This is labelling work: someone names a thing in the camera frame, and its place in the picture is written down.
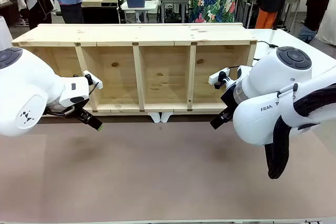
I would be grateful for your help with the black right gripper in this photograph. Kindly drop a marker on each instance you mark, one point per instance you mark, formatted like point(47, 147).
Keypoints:
point(229, 98)

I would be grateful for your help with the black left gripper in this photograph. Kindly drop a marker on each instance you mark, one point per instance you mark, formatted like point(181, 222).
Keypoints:
point(76, 110)

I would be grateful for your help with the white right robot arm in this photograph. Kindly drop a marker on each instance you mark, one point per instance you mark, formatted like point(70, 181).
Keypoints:
point(262, 119)

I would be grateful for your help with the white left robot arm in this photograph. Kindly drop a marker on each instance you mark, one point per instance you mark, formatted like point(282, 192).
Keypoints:
point(31, 90)

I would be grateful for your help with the pine wooden shelf unit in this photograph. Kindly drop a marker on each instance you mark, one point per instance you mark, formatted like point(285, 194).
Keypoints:
point(157, 33)

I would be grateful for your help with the black workbench with wooden top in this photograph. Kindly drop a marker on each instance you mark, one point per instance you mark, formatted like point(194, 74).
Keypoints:
point(99, 14)

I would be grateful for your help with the white side table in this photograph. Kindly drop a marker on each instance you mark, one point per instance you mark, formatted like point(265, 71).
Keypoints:
point(288, 39)

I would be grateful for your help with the white air purifier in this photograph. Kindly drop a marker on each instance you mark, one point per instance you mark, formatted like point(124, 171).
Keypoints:
point(4, 35)

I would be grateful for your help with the person in black coat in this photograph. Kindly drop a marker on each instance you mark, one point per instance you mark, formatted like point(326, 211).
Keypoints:
point(34, 11)

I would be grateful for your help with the blue storage box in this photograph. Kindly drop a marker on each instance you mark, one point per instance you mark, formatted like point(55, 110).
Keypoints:
point(135, 0)

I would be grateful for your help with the white background desk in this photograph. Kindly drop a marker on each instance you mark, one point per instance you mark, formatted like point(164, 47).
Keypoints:
point(151, 5)

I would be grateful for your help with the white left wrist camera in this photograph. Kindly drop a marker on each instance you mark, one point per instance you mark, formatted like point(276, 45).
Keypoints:
point(95, 79)

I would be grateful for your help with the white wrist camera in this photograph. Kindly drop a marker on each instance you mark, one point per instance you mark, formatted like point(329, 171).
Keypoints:
point(95, 79)
point(216, 77)

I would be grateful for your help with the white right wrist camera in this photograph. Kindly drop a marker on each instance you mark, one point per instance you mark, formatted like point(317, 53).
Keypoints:
point(216, 77)

